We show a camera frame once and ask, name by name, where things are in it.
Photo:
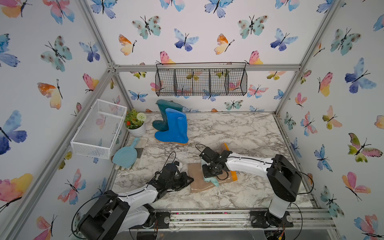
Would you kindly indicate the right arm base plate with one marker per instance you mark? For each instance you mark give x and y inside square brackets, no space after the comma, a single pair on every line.
[264,220]

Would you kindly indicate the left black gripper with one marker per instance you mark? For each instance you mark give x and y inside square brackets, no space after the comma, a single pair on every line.
[183,176]

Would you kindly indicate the aluminium front rail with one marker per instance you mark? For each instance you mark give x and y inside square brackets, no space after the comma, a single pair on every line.
[236,219]

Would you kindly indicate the potted plant white pot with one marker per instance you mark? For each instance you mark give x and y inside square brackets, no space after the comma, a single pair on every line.
[135,123]

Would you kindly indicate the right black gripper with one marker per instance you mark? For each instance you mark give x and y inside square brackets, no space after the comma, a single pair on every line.
[205,174]

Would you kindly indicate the teal green rubber boot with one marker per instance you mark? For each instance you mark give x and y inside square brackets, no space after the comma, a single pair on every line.
[162,125]

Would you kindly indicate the beige rubber boot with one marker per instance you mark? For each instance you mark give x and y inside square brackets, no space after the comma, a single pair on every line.
[201,183]

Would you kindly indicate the white mesh wall basket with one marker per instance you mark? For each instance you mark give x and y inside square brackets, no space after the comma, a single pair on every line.
[98,133]

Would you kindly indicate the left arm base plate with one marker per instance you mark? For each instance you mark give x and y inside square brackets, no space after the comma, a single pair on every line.
[146,220]

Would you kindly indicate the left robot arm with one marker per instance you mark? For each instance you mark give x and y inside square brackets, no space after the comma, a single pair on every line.
[114,213]

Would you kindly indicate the black wire wall basket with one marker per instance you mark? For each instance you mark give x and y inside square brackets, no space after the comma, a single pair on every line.
[201,79]

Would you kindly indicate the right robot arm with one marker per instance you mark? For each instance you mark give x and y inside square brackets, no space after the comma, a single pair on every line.
[283,177]

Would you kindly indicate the mint green fluffy cloth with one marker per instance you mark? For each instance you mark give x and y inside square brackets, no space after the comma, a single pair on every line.
[212,180]

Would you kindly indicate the blue rubber boot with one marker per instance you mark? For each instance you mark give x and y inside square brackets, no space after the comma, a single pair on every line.
[178,128]

